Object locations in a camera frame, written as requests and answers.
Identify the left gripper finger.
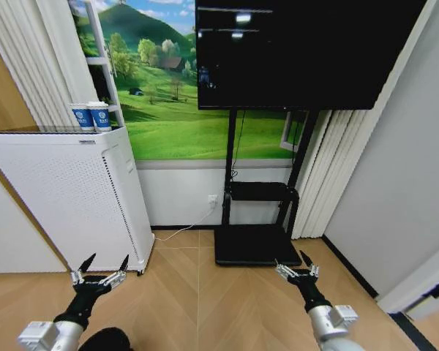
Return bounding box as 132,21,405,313
100,254,130,291
70,252,97,285

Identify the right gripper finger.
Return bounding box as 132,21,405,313
274,257,299,282
299,250,320,278

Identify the black TV floor stand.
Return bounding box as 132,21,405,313
214,108,321,268

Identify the black rounded object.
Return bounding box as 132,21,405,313
78,326,133,351

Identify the black stand shelf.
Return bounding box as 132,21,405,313
228,181,301,202

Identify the white air purifier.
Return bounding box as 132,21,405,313
0,125,157,276

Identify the narrow white pleated curtain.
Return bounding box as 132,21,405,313
291,108,375,241

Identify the white door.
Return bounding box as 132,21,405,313
375,233,439,323

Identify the blue white paper cup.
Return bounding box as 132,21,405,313
68,102,96,133
86,101,113,134

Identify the large black TV screen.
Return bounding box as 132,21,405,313
195,0,429,112

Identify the wide white pleated curtain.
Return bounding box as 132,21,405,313
0,0,98,128

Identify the white power cable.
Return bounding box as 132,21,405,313
154,203,216,243

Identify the black TV cable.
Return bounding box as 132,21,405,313
224,109,247,192

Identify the green landscape wall poster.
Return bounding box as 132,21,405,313
70,0,309,162

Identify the white ladder frame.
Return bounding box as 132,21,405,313
83,1,126,129

